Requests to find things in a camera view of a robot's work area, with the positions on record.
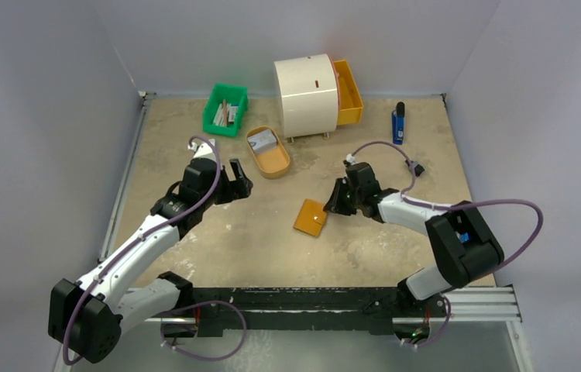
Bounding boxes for orange card holder wallet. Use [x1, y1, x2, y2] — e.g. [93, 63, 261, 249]
[293, 199, 328, 237]

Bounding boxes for orange oval tray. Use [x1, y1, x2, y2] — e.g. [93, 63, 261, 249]
[246, 126, 291, 179]

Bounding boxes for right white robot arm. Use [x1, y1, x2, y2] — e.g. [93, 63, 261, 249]
[324, 163, 504, 315]

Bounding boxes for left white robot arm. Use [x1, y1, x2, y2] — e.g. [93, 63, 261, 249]
[48, 157, 253, 366]

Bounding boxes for silver credit cards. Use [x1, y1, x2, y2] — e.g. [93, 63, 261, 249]
[247, 129, 277, 154]

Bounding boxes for small black knob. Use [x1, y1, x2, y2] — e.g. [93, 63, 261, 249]
[405, 160, 425, 177]

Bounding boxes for blue black marker pen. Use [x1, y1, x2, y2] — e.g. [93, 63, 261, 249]
[391, 102, 405, 145]

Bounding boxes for green plastic bin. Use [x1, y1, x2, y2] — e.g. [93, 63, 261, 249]
[202, 84, 249, 138]

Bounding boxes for orange open drawer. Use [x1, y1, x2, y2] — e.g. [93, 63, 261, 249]
[333, 60, 363, 126]

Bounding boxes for cream round drawer cabinet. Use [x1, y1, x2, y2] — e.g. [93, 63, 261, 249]
[273, 53, 339, 143]

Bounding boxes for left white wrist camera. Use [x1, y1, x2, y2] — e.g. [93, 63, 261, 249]
[187, 139, 217, 162]

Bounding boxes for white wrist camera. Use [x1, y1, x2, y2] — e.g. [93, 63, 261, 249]
[187, 139, 217, 162]
[343, 154, 356, 166]

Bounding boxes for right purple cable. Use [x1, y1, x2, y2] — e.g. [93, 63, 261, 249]
[349, 141, 545, 281]

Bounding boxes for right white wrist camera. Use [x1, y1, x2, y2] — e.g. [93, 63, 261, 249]
[343, 154, 356, 166]

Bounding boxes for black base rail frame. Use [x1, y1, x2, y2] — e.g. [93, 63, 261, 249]
[124, 287, 521, 338]

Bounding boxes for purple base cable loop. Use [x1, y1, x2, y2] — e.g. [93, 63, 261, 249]
[159, 301, 249, 363]

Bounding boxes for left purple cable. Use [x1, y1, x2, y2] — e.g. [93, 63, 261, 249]
[62, 135, 222, 366]

